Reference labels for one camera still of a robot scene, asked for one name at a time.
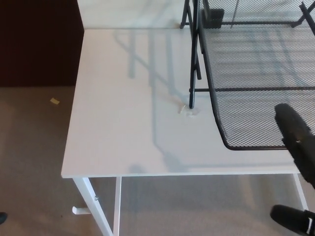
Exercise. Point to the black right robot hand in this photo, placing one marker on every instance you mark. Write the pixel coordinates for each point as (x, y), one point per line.
(292, 132)

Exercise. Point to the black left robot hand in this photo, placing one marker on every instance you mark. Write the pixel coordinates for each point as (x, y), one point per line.
(3, 218)

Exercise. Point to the black mesh tray layer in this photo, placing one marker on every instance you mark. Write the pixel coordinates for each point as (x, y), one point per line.
(246, 73)
(258, 9)

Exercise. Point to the white table leg hook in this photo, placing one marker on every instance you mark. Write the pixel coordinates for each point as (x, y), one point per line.
(79, 211)

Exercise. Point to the clear glue patch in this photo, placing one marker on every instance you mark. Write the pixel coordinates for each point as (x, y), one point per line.
(189, 112)

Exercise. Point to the yellow tape scrap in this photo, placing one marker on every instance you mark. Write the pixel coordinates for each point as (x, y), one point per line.
(54, 101)

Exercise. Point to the black block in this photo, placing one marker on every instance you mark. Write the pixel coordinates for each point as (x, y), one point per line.
(214, 18)

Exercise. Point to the white table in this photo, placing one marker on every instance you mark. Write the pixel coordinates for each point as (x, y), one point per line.
(110, 123)

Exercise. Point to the dark brown wooden cabinet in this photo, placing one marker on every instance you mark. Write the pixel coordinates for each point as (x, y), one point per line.
(37, 41)

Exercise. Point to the black metal file tray frame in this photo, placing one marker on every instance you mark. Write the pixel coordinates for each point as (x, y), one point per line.
(193, 81)

